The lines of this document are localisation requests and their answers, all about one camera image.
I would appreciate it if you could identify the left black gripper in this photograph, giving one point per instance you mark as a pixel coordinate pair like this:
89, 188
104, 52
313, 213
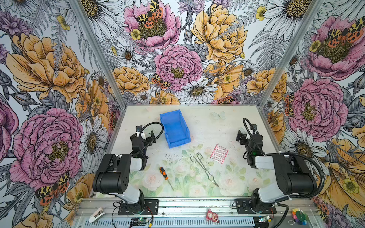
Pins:
145, 133

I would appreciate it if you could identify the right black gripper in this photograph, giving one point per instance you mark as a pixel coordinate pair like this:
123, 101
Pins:
244, 137

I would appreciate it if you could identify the orange black handled screwdriver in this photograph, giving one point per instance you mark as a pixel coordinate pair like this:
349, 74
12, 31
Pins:
163, 172

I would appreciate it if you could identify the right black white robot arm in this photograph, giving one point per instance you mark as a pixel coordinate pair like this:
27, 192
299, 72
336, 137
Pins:
293, 179

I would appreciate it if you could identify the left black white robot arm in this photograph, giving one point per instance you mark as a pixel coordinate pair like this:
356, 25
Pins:
112, 177

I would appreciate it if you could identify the blue plastic bin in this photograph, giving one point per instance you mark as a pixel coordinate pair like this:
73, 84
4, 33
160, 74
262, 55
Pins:
176, 130

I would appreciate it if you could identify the pink dotted sticker sheet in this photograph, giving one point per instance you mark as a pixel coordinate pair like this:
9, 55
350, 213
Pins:
219, 154

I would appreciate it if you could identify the long metal tweezers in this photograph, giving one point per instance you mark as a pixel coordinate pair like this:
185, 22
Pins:
198, 159

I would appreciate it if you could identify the left green circuit board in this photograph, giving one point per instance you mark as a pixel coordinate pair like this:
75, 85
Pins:
140, 222

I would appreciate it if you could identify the right small circuit board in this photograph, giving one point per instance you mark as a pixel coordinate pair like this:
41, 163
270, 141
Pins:
264, 219

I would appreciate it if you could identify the white stapler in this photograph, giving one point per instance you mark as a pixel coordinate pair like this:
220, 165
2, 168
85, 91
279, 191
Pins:
99, 213

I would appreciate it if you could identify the pink red small toy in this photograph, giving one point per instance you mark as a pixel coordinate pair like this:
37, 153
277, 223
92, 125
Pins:
212, 216

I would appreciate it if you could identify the multicolour round disc toy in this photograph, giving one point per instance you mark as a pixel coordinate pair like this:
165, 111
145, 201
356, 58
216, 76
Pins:
299, 217

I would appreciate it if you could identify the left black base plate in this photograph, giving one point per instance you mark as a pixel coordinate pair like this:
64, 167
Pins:
148, 207

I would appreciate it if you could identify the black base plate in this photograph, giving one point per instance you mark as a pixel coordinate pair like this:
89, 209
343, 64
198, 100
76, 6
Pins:
148, 207
247, 206

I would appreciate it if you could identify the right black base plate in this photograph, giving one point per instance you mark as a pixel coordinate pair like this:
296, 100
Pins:
247, 206

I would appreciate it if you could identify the white slotted cable duct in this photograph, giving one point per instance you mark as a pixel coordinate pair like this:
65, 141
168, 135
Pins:
182, 222

